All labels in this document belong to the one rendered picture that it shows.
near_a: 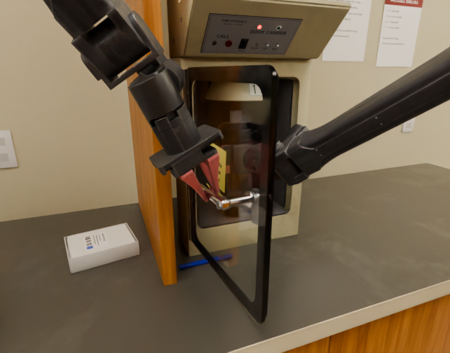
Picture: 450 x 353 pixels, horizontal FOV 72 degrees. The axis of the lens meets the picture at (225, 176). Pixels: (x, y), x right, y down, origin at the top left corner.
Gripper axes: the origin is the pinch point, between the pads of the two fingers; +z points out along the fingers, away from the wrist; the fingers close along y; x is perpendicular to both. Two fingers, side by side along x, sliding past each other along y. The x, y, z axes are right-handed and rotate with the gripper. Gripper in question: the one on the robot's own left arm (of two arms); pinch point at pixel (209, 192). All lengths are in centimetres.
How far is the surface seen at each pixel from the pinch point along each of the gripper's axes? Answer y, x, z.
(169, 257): 11.4, -14.1, 15.6
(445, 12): -144, -54, 21
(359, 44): -96, -58, 14
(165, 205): 6.3, -14.0, 4.7
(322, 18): -38.8, -10.3, -12.7
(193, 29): -14.6, -15.3, -21.3
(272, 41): -29.3, -15.1, -12.7
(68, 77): 8, -67, -23
